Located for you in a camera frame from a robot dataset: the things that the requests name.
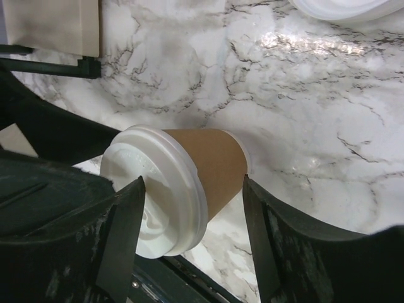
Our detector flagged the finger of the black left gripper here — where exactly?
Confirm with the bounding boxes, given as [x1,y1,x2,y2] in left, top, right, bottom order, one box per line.
[1,64,119,165]

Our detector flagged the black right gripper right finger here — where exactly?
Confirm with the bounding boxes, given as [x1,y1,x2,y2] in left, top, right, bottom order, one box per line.
[242,177,403,302]

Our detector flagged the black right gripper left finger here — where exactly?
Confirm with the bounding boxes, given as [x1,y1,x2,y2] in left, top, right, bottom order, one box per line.
[1,150,145,302]

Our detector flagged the white plastic cup lid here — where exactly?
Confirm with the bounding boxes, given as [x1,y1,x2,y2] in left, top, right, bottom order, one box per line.
[100,125,208,259]

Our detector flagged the brown paper coffee cup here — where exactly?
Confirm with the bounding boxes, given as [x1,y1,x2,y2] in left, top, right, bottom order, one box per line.
[165,129,249,220]

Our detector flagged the cream folding shelf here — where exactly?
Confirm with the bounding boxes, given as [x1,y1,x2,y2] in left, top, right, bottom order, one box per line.
[2,0,100,57]

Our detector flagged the white lid stack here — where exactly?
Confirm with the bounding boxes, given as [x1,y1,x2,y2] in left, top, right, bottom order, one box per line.
[289,0,403,22]

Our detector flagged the black shelf frame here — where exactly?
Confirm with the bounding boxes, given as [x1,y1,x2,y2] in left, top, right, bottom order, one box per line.
[1,56,101,80]

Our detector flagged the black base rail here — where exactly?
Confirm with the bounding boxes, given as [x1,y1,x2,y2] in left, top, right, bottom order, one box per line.
[127,256,241,303]

